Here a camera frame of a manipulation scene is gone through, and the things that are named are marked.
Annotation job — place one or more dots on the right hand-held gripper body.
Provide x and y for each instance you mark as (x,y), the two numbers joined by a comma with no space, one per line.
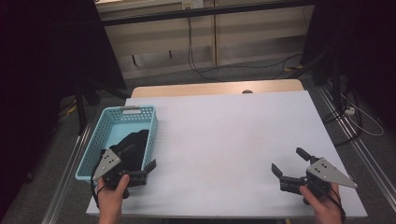
(323,172)

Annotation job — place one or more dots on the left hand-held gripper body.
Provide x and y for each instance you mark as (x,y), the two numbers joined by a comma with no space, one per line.
(109,163)

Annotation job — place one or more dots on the black shorts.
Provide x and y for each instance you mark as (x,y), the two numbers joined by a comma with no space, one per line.
(137,149)

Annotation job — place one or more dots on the light blue plastic basket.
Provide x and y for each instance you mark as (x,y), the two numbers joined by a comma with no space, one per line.
(124,129)

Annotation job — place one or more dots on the person's right hand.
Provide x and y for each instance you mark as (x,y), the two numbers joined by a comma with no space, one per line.
(325,210)

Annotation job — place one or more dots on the person's left hand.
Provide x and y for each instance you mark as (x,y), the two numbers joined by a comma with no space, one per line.
(109,205)

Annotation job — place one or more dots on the black metal stand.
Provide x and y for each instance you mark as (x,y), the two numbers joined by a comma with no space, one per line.
(336,84)
(81,112)

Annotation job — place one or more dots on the white power plug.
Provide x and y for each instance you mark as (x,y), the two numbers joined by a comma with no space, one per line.
(350,111)

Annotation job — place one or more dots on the yellow floor tape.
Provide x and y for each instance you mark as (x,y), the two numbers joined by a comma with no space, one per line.
(71,109)

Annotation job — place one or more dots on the round table grommet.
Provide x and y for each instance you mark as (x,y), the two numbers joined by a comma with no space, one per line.
(247,91)

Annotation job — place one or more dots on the light wooden table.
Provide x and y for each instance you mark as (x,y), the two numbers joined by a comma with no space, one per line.
(202,88)

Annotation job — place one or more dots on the black curtain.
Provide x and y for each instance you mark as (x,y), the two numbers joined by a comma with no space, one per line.
(367,46)
(46,62)

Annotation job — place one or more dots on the beige cabinet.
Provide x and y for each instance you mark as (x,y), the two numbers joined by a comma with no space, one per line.
(249,31)

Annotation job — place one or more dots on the black crossbar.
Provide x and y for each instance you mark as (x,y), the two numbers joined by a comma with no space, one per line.
(199,11)

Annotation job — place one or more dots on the aluminium floor rail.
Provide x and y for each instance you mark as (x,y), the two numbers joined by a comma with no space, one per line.
(67,177)
(367,155)

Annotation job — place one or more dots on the white wall socket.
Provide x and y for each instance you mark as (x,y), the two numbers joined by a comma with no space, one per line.
(193,3)

